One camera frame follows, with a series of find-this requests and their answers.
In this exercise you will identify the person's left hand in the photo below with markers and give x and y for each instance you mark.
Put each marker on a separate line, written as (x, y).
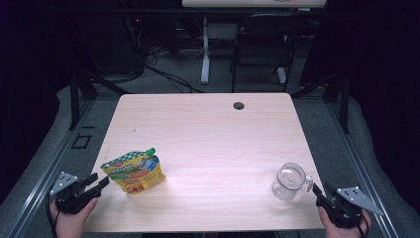
(69, 224)

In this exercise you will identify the dark curtain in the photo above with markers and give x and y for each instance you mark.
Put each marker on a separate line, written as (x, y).
(26, 82)
(389, 82)

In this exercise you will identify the dark equipment with red light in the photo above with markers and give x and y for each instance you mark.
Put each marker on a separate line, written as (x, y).
(135, 36)

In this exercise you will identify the white desk with white legs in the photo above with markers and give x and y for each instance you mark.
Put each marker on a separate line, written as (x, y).
(205, 59)

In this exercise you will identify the black folding chair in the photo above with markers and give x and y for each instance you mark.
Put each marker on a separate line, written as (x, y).
(264, 39)

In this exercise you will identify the aluminium rail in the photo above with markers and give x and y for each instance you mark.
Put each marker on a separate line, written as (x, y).
(360, 165)
(43, 185)

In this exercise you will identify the clear glass jar hinged lid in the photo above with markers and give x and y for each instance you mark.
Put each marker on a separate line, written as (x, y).
(289, 181)

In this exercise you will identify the black metal stand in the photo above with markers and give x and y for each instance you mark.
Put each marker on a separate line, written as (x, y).
(345, 105)
(74, 102)

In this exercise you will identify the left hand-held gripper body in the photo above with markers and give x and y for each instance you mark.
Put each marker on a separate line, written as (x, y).
(71, 198)

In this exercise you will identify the person's right hand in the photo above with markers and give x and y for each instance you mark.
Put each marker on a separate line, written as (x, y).
(343, 233)

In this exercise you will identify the yellow spout pouch green cap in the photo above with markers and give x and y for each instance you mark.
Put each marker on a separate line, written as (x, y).
(135, 172)

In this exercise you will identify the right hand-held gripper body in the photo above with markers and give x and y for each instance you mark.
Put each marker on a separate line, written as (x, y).
(343, 211)

